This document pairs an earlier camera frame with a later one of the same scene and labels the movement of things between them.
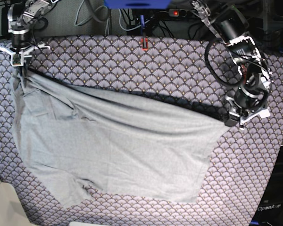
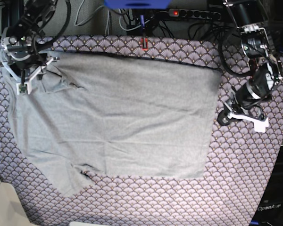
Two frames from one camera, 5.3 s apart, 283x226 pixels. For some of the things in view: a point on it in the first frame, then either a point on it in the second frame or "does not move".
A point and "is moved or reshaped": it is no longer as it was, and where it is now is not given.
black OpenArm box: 275,208 does not move
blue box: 137,4 does not move
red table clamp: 146,44 does not move
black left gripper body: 21,41 -> 19,61
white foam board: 6,209 does not move
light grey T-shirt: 117,142 is moved or reshaped
